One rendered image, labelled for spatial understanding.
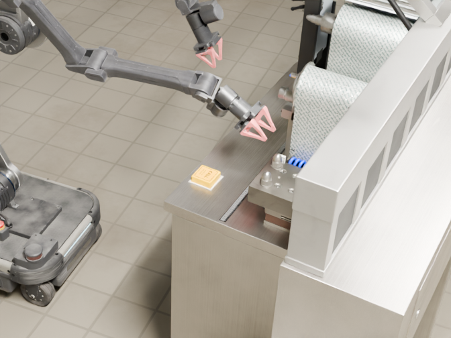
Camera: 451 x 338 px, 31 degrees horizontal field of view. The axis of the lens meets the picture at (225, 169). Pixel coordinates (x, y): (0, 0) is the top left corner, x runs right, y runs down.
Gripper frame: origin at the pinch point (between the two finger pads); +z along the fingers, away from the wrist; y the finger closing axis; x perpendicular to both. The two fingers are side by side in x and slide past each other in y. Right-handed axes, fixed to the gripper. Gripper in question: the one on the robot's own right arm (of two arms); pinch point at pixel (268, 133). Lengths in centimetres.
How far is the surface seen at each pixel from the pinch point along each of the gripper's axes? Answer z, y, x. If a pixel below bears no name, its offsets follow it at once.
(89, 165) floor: -59, -66, -154
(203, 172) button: -7.5, 9.0, -22.6
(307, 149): 12.2, -0.9, 4.9
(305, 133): 8.3, -0.8, 8.9
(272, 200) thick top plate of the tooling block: 14.1, 18.8, -1.5
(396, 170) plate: 28, 42, 54
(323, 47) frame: -6.1, -45.4, 5.8
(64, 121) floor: -89, -90, -170
